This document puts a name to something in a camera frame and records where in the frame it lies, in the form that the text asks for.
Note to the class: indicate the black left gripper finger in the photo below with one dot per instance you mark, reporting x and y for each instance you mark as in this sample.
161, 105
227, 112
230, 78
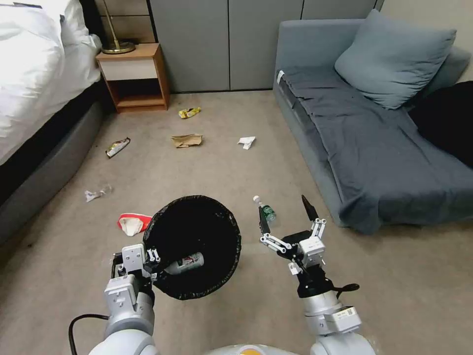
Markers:
154, 276
153, 256

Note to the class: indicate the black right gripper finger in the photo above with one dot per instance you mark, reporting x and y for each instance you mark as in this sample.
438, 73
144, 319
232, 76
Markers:
318, 229
275, 244

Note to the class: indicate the black lined trash bin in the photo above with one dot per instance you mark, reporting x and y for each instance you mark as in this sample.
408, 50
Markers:
199, 229

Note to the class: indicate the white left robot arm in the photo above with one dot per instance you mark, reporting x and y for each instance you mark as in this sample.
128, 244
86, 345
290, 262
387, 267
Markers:
125, 325

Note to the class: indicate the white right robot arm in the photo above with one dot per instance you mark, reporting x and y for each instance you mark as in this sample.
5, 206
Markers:
332, 329

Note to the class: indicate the green label plastic bottle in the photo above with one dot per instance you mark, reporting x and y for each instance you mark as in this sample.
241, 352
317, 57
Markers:
269, 213

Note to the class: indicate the silver drink can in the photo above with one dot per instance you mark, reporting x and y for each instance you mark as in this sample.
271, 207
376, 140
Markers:
186, 263

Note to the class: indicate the red white snack bag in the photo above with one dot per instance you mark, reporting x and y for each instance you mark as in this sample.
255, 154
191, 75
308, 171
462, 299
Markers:
133, 223

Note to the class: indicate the crumpled clear plastic wrapper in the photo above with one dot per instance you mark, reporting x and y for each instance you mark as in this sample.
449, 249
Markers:
95, 194

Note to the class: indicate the grey sofa blanket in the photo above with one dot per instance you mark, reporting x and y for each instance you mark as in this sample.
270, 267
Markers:
366, 155

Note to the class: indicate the white robot front shell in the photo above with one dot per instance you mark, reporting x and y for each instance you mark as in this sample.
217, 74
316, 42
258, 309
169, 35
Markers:
247, 350

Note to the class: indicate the crumpled white paper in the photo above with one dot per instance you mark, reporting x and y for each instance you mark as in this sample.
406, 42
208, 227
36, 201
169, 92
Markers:
247, 142

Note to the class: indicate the brown snack wrapper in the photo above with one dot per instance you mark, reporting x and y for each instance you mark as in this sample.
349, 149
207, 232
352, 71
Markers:
117, 147

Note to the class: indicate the crumpled brown paper bag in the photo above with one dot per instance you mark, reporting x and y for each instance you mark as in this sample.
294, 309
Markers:
186, 141

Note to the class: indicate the yellow snack bag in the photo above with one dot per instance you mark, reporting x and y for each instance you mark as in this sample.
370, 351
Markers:
189, 112

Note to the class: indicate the black cloth bundle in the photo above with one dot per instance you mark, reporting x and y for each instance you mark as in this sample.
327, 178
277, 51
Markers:
449, 122

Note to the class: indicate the large blue cushion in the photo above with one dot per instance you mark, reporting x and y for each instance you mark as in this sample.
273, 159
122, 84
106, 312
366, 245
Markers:
395, 59

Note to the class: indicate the wooden nightstand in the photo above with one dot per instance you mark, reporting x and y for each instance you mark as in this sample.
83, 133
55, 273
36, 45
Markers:
135, 70

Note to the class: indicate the blue grey sofa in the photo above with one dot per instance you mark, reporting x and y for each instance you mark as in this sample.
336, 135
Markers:
314, 40

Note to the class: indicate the small blue cushion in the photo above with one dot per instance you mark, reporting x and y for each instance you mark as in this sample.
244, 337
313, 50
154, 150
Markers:
452, 70

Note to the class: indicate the grey wardrobe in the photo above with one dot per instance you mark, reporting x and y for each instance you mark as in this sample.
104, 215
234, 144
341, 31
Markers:
221, 40

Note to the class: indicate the brass lamp base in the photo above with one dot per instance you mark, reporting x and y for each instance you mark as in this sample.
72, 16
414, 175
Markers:
117, 47

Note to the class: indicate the white duvet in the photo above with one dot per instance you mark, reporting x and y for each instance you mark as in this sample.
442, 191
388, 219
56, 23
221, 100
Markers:
33, 74

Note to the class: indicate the white pillow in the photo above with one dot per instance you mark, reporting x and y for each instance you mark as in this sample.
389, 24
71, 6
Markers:
75, 26

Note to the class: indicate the dark headboard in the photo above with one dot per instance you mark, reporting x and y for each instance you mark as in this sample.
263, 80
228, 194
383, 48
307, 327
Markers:
94, 18

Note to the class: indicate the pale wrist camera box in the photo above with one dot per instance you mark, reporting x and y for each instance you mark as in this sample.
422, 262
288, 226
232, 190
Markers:
133, 259
312, 252

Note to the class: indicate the grey bed frame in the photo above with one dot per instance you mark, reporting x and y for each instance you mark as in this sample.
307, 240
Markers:
48, 162

